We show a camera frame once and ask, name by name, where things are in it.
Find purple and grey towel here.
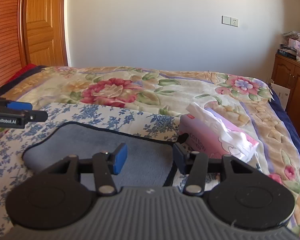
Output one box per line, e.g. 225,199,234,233
22,122,177,188

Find pink cotton tissue pack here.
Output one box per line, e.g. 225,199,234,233
179,102,259,163

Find blue floral white cloth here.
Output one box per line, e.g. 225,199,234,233
0,102,221,239

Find red cloth at bedside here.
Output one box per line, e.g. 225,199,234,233
6,63,42,85

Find louvered wooden closet door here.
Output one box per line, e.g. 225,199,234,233
0,0,27,87

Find floral bed blanket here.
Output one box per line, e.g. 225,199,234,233
0,66,300,237

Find dark blue bed sheet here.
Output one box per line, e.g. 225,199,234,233
269,88,300,155

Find white paper beside cabinet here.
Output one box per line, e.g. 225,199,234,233
270,83,290,110

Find wooden side cabinet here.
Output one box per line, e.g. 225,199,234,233
271,54,300,137

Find clutter pile on cabinet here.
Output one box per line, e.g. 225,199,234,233
277,31,300,63

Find white wall switch socket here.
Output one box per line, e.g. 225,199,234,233
222,15,239,27

